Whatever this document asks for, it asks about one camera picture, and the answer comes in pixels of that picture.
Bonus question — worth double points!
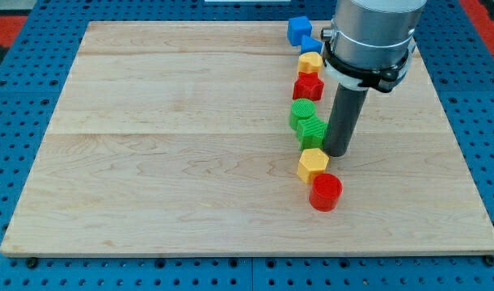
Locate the black clamp ring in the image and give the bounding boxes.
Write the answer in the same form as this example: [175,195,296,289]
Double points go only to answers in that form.
[321,39,416,94]

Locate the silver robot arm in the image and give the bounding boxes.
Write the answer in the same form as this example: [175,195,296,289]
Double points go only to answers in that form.
[323,0,426,70]

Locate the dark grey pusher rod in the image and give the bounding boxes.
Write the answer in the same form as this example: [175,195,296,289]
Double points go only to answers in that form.
[323,84,368,157]

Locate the green star block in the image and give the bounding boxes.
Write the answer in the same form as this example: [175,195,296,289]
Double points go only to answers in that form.
[297,116,327,150]

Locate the yellow heart block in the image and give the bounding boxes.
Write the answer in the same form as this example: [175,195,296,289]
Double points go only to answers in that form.
[298,52,323,74]

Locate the wooden board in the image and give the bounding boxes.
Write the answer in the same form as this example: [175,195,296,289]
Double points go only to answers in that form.
[0,22,494,258]

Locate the blue cube block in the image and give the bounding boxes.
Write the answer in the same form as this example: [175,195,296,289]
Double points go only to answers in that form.
[286,16,312,46]

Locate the red star block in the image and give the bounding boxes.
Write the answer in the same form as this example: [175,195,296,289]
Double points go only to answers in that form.
[292,72,324,101]

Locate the red cylinder block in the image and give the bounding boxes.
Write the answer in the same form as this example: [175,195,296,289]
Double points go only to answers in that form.
[309,173,343,212]

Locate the green cylinder block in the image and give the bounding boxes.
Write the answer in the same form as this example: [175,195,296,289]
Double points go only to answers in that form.
[289,99,316,130]

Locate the yellow hexagon block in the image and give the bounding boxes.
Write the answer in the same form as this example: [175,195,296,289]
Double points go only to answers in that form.
[297,148,330,184]

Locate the blue triangle block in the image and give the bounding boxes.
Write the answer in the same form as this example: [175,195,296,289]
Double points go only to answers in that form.
[300,35,323,54]

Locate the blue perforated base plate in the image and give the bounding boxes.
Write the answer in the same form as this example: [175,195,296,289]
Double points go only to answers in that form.
[0,0,494,290]

